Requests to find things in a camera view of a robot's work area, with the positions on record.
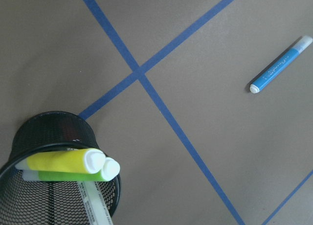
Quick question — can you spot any green highlighter pen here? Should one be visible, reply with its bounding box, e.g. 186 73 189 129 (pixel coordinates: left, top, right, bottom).
22 157 121 182

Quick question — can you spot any red white marker pen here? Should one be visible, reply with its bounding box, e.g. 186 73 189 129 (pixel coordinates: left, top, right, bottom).
77 181 113 225

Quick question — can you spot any blue marker pen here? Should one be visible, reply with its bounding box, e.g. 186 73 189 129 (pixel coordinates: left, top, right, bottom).
249 35 313 94

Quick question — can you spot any yellow highlighter pen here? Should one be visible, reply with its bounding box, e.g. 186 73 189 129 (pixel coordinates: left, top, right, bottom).
15 148 106 174

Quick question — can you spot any black mesh pen cup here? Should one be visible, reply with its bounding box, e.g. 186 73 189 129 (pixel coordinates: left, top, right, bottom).
0 110 122 225

